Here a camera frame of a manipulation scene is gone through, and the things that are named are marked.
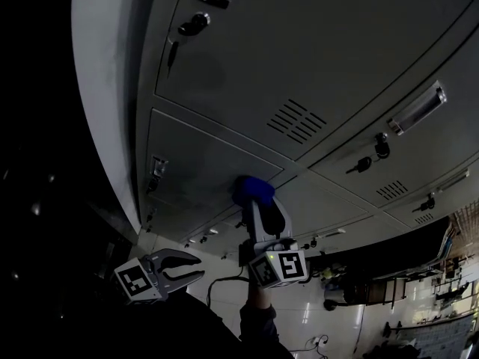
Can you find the white power strip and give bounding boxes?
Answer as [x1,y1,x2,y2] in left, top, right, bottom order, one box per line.
[305,334,331,350]

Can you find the grey metal locker doors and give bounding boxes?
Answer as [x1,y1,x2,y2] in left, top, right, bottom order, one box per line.
[136,0,479,261]

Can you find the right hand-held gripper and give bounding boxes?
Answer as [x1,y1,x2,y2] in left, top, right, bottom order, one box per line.
[238,195,310,289]

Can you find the blue cloth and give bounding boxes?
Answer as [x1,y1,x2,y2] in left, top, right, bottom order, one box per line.
[231,175,276,207]

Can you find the black cable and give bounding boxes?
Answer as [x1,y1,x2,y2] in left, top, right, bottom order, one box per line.
[206,266,248,308]

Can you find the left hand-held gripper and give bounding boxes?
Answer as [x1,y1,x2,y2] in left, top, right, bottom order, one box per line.
[112,248,206,307]

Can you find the person's right forearm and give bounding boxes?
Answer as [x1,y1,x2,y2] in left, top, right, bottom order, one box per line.
[238,280,296,359]

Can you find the dark table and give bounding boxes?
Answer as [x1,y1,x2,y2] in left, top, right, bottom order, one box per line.
[366,269,409,308]

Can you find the grey patterned floor mat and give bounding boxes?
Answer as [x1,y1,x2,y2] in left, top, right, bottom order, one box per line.
[395,311,477,359]

